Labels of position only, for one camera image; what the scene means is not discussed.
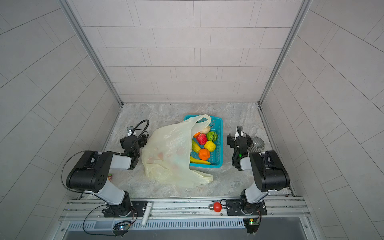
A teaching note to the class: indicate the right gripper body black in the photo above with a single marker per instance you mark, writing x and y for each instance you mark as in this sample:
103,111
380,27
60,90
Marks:
232,140

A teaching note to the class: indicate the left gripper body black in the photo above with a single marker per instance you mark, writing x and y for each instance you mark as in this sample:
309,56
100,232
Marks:
142,140

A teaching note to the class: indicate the green bumpy fruit toy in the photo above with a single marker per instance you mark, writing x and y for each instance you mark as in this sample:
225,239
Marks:
212,136

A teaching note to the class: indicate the yellow lemon toy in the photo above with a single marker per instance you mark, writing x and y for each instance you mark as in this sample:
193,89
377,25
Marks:
210,146

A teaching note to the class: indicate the cream plastic shopping bag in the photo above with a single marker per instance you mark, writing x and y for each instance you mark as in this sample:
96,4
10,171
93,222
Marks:
166,156

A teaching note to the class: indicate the orange fruit toy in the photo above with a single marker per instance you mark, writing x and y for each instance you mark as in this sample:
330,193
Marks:
204,154

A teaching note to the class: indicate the red apple toy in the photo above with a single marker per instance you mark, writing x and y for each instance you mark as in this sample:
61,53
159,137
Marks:
202,139

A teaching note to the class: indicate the yellow banana toy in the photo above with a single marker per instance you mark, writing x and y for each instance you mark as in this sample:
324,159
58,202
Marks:
198,161

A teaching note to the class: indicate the yellow pear toy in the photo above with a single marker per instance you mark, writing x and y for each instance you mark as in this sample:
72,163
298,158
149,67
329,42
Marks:
196,147

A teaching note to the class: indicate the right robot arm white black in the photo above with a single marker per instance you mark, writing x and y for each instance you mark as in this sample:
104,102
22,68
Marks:
269,174

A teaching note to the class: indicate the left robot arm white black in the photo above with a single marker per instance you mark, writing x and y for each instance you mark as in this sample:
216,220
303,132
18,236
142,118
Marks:
90,175

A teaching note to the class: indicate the teal plastic basket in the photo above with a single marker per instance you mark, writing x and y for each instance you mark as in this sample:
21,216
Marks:
216,157

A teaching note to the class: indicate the red emergency stop button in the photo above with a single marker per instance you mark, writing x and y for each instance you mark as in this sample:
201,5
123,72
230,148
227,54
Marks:
216,207

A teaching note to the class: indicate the right circuit board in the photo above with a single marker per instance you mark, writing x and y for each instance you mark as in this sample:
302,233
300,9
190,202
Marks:
252,225

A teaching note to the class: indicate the circuit board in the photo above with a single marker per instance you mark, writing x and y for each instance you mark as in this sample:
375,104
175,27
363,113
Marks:
252,225
122,226

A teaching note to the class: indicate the left circuit board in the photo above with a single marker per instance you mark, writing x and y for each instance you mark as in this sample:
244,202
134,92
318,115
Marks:
122,226

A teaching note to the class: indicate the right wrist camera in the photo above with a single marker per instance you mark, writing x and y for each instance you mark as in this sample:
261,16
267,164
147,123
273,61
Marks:
239,132

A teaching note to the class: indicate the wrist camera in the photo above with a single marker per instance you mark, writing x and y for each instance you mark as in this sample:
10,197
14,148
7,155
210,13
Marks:
130,130
239,132

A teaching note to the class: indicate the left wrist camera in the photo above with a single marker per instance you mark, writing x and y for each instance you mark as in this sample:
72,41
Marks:
130,130

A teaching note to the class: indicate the white cylinder handle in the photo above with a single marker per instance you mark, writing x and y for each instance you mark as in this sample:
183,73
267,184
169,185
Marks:
146,215

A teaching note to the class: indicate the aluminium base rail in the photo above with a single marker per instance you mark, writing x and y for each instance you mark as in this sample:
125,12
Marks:
198,208

